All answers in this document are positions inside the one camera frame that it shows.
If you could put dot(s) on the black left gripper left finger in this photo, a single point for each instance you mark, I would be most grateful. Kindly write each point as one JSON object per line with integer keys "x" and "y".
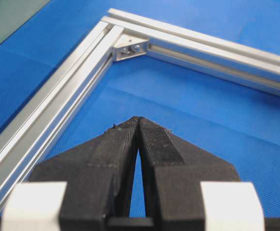
{"x": 99, "y": 176}

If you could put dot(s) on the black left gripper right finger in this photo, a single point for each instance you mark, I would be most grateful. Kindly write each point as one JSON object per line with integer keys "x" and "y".
{"x": 172, "y": 170}

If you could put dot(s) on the blue textured mat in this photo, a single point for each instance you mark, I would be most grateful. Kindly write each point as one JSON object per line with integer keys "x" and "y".
{"x": 236, "y": 123}

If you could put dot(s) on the aluminium extrusion frame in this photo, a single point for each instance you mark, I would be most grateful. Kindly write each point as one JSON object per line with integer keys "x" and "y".
{"x": 36, "y": 128}

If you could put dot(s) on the aluminium corner bracket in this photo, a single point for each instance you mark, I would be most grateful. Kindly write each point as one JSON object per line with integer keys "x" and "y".
{"x": 129, "y": 46}

